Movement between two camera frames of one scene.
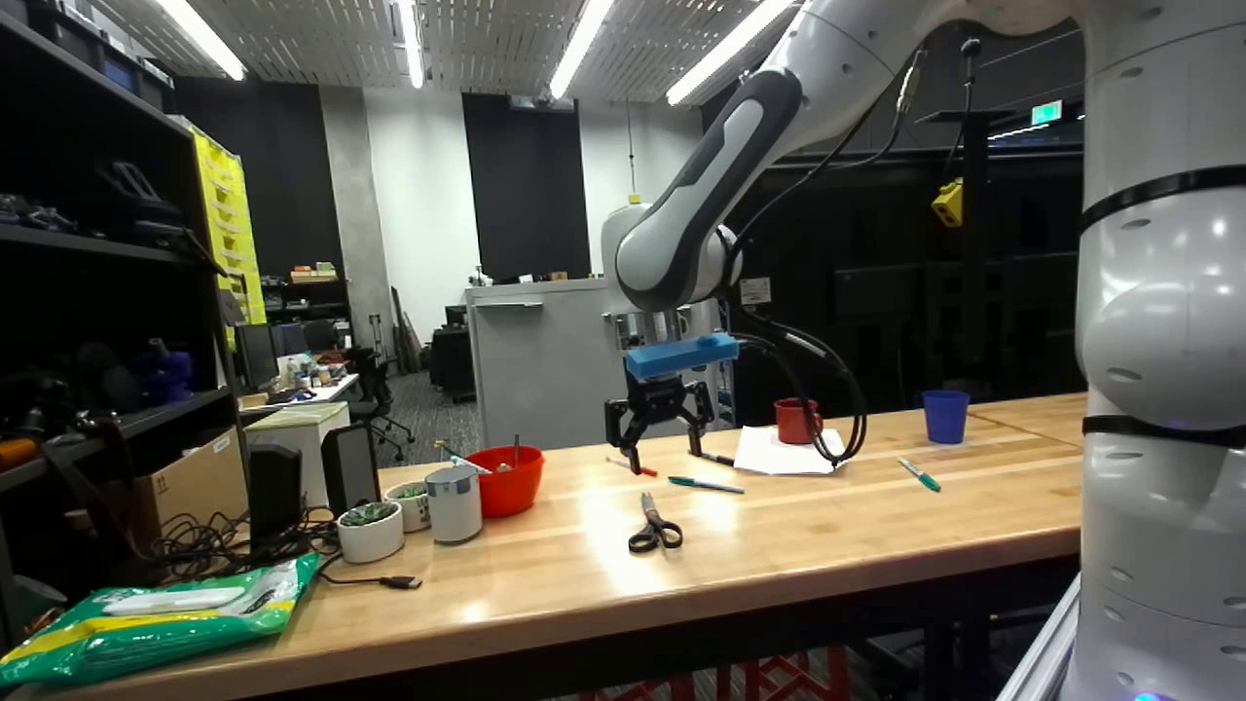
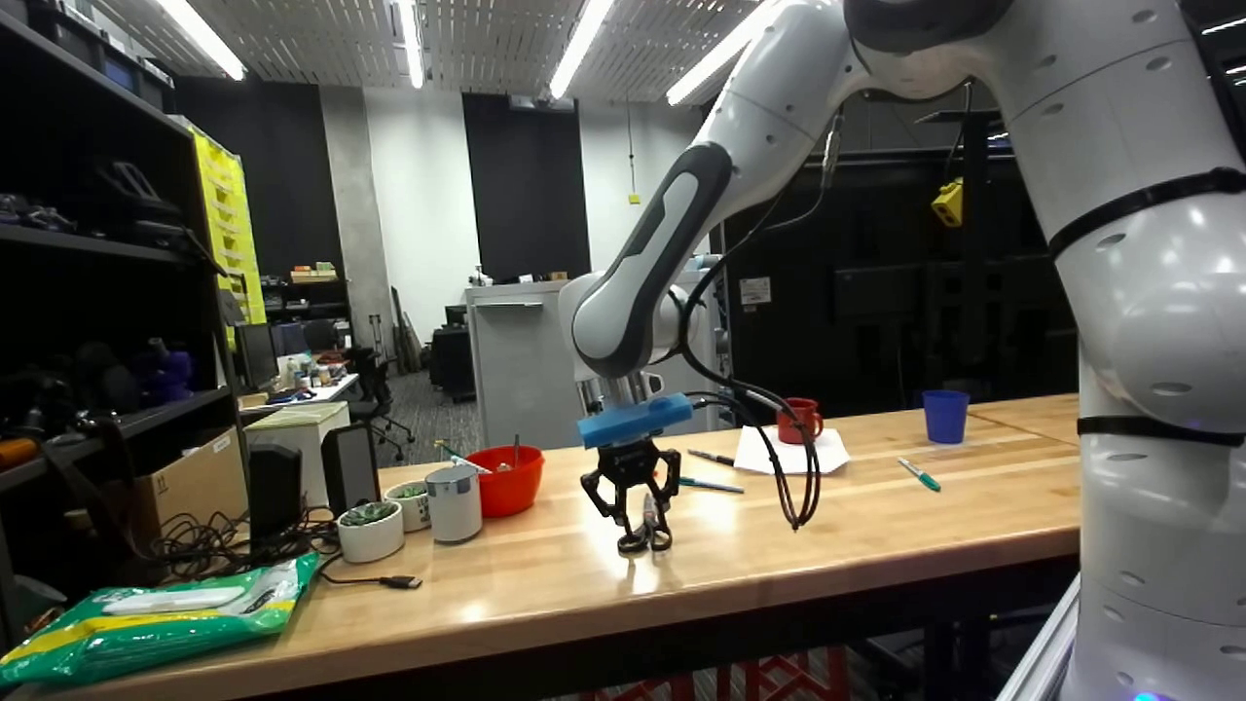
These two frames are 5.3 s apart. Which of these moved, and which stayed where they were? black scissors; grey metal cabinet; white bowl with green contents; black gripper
Moved: black gripper
Stayed: black scissors; grey metal cabinet; white bowl with green contents
